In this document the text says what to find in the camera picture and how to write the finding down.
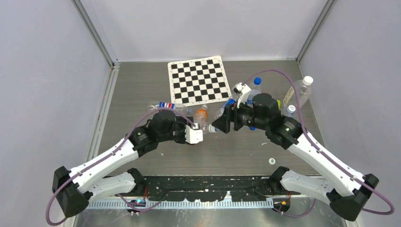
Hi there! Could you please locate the purple cable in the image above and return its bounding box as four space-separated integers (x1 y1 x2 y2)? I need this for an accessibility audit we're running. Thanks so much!
45 108 198 227
243 69 395 218

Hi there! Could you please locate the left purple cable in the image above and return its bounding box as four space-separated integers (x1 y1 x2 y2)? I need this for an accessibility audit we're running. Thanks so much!
45 108 198 227

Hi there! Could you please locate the orange drink bottle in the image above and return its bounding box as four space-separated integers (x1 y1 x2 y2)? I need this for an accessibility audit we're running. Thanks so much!
193 105 208 124

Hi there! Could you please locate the white green bottle cap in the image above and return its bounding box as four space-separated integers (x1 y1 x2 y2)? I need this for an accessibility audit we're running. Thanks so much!
268 158 276 165

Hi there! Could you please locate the clear Pepsi bottle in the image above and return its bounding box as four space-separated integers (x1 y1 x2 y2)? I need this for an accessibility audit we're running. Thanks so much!
246 82 262 106

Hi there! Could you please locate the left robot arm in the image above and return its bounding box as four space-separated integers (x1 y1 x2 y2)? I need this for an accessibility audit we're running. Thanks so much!
46 108 203 225

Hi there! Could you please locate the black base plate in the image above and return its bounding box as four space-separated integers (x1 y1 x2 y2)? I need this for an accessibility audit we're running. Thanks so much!
128 175 293 212

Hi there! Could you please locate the small water bottle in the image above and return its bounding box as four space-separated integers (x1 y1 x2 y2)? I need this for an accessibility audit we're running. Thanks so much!
282 105 296 117

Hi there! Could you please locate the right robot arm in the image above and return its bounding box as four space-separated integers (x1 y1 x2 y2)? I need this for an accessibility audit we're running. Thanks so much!
212 93 379 221

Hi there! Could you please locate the crushed Pepsi bottle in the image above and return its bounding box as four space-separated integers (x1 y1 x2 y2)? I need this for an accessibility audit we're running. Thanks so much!
147 102 192 114

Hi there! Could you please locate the blue label Pepsi bottle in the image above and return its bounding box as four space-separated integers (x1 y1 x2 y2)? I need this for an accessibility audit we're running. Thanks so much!
214 98 236 120

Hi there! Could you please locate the white blue bottle cap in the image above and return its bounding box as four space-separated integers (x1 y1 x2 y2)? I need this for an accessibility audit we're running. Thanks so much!
208 125 218 133

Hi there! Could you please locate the clear plastic bottle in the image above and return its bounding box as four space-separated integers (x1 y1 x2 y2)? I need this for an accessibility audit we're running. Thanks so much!
200 123 211 134

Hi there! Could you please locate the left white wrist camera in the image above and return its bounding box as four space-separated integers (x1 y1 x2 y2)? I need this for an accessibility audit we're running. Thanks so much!
185 123 203 144

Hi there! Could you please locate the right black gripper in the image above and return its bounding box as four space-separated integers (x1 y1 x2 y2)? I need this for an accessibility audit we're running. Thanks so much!
211 96 269 134

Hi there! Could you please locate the tall bottle white cap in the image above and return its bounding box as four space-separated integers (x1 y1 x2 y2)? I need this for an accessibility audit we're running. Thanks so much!
283 76 314 109

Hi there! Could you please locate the checkerboard mat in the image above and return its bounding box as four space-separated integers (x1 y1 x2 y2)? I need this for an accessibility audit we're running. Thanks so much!
167 55 232 106

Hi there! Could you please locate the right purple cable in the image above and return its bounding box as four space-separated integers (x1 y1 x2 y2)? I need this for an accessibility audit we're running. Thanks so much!
243 69 395 218

